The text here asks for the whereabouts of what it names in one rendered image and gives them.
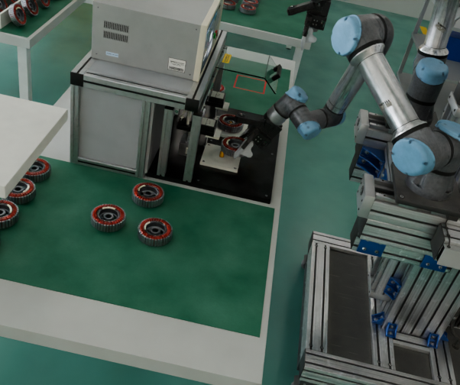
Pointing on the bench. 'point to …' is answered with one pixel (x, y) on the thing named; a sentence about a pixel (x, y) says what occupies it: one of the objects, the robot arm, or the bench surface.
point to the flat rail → (208, 90)
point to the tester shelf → (147, 80)
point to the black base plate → (248, 189)
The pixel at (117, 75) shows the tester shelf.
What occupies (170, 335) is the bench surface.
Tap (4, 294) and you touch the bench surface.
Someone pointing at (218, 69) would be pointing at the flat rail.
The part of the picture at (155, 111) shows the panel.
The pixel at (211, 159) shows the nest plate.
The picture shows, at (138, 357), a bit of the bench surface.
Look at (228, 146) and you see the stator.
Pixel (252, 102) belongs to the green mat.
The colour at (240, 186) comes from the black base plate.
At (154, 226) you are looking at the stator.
